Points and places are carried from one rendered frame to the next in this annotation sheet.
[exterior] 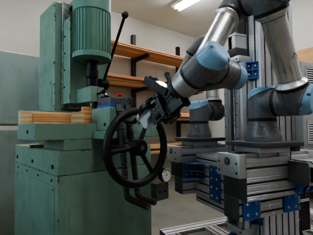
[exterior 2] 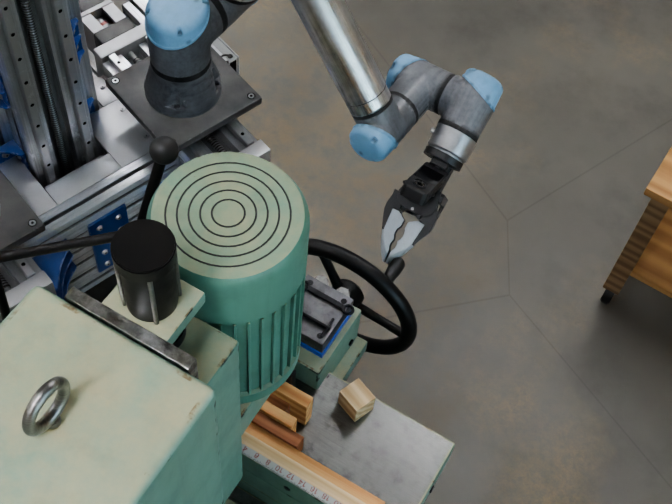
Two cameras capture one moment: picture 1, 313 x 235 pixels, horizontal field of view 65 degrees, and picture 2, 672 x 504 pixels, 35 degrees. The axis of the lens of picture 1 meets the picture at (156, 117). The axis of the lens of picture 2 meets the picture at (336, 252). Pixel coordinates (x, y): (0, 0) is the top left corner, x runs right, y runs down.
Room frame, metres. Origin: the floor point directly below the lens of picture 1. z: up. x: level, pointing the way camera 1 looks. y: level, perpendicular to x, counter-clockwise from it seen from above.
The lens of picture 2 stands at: (1.27, 0.93, 2.46)
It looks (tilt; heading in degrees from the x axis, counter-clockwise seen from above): 58 degrees down; 248
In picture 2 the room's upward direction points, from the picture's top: 7 degrees clockwise
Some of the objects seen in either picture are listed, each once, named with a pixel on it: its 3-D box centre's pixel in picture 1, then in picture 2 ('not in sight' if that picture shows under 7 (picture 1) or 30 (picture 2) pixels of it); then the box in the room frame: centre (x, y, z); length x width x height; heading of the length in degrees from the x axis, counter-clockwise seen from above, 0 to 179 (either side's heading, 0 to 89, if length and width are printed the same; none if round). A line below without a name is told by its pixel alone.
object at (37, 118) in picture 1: (102, 120); (205, 407); (1.18, 0.26, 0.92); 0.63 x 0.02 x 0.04; 133
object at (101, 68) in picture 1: (97, 68); not in sight; (1.41, 0.34, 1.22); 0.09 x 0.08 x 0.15; 43
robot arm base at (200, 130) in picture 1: (199, 129); not in sight; (1.53, -0.26, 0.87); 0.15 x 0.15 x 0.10
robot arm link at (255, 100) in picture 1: (263, 102); (180, 27); (1.07, -0.47, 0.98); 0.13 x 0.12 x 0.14; 39
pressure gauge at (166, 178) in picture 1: (164, 176); not in sight; (1.17, -0.03, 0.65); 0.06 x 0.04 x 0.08; 133
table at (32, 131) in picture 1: (104, 130); (273, 385); (1.07, 0.23, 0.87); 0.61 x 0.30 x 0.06; 133
